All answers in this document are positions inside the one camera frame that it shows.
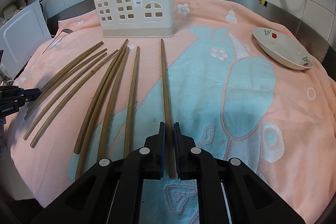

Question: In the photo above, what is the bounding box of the white microwave oven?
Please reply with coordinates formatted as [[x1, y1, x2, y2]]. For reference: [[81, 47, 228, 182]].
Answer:
[[1, 1, 51, 79]]

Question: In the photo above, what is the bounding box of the pink and blue towel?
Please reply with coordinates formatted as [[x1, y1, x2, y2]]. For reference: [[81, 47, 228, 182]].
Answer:
[[5, 0, 335, 223]]

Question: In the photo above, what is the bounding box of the metal ladle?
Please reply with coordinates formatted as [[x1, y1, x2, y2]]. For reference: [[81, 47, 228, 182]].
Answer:
[[43, 28, 73, 53]]

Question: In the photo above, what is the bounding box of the cream plastic utensil holder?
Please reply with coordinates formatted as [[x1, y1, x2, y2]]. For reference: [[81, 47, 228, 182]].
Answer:
[[93, 0, 176, 38]]

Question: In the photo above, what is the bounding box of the white floral ceramic plate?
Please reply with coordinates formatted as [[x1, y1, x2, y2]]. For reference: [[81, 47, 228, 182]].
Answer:
[[252, 27, 313, 71]]

